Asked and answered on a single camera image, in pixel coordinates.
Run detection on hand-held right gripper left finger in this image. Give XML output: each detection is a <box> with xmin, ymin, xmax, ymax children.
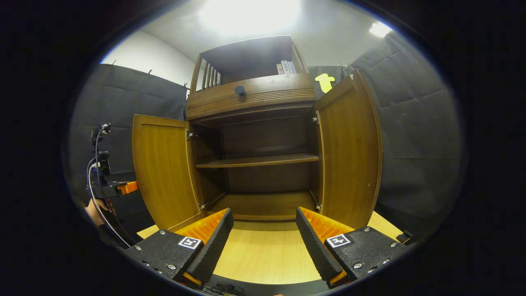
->
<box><xmin>123</xmin><ymin>208</ymin><xmax>235</xmax><ymax>288</ymax></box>

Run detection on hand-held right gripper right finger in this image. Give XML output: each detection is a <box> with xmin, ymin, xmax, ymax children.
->
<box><xmin>296</xmin><ymin>206</ymin><xmax>411</xmax><ymax>288</ymax></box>

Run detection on wooden cabinet door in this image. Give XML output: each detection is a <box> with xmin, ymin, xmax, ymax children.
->
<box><xmin>131</xmin><ymin>114</ymin><xmax>206</xmax><ymax>231</ymax></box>
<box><xmin>314</xmin><ymin>69</ymin><xmax>383</xmax><ymax>229</ymax></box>

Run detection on wooden inner shelf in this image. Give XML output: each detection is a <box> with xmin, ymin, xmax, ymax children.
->
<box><xmin>195</xmin><ymin>153</ymin><xmax>319</xmax><ymax>169</ymax></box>

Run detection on black backdrop cloth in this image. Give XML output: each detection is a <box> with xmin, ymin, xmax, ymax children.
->
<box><xmin>68</xmin><ymin>31</ymin><xmax>465</xmax><ymax>243</ymax></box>

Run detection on wooden drawer with black knob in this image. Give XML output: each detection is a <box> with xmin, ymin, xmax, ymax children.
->
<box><xmin>186</xmin><ymin>73</ymin><xmax>317</xmax><ymax>121</ymax></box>

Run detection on ceiling light panel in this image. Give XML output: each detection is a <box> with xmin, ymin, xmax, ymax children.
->
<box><xmin>369</xmin><ymin>21</ymin><xmax>391</xmax><ymax>38</ymax></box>
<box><xmin>199</xmin><ymin>0</ymin><xmax>302</xmax><ymax>35</ymax></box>

